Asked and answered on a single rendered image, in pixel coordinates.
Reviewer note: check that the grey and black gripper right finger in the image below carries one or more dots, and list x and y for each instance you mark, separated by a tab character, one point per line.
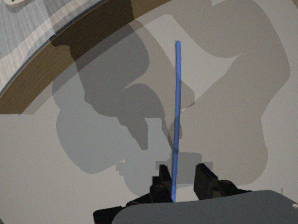
206	187

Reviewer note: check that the blue cable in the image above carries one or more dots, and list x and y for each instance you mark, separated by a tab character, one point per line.
177	118

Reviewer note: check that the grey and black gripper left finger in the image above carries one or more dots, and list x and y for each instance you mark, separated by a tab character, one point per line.
160	192

